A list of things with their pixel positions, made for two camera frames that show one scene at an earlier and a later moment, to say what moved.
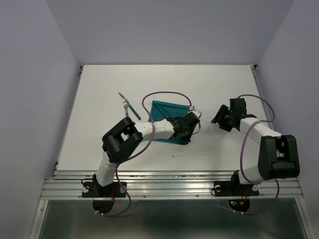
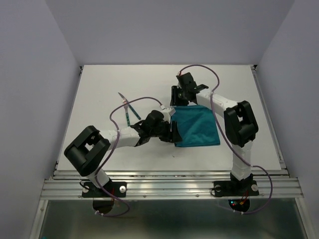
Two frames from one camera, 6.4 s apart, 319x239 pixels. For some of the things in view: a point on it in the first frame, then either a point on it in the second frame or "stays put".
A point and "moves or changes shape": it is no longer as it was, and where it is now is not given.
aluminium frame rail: x=166 y=184 stays put
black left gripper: x=187 y=138 to x=172 y=136
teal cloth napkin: x=162 y=110 moves or changes shape
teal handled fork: x=124 y=102 stays put
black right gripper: x=222 y=110 to x=174 y=100
